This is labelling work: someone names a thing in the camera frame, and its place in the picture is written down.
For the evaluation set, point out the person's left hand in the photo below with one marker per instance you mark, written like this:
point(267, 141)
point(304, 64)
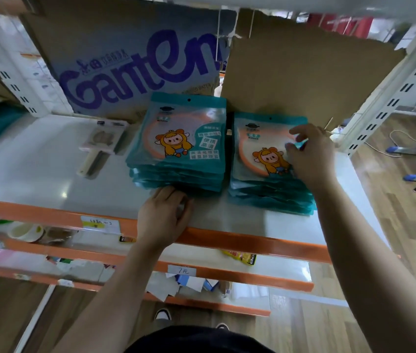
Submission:
point(163, 220)

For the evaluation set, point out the person's right hand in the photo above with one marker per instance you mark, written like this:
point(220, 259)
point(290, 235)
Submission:
point(314, 161)

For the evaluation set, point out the stack of teal packets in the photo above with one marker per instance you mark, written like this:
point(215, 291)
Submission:
point(259, 123)
point(178, 106)

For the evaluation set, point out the beige hand mirror brown print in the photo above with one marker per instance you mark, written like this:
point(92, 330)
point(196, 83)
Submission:
point(101, 137)

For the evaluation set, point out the person's left forearm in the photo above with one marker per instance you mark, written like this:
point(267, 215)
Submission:
point(112, 301)

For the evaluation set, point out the person's right forearm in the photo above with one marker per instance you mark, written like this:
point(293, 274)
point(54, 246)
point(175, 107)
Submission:
point(373, 275)

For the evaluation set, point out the person's white black shoe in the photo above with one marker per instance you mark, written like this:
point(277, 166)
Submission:
point(163, 315)
point(222, 326)

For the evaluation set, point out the person's black shirt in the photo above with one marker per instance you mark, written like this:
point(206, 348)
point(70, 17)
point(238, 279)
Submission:
point(200, 341)

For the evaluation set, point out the yellow snack sachet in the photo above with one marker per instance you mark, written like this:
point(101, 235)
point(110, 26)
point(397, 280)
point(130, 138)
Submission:
point(127, 239)
point(239, 257)

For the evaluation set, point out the white paper price tag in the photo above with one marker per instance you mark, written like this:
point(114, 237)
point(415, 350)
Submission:
point(181, 270)

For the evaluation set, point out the yellow white price label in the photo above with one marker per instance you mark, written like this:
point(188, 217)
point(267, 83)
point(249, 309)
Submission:
point(99, 224)

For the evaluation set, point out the pile of white paper cards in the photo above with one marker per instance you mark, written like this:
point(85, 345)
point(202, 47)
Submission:
point(178, 284)

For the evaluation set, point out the plain brown cardboard sheet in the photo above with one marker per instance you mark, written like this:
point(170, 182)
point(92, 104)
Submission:
point(303, 77)

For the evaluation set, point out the brown plastic cup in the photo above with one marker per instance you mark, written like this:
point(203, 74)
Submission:
point(58, 236)

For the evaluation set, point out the pile of colourful cards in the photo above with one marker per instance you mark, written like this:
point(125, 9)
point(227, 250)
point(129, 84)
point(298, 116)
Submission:
point(60, 260)

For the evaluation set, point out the beige paper cup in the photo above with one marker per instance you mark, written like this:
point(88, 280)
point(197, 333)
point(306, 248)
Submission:
point(25, 232)

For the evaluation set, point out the red fabric banner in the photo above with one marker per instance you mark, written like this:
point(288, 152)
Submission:
point(340, 25)

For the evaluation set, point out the cardboard sheet blue lettering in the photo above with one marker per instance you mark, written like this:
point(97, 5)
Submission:
point(119, 36)

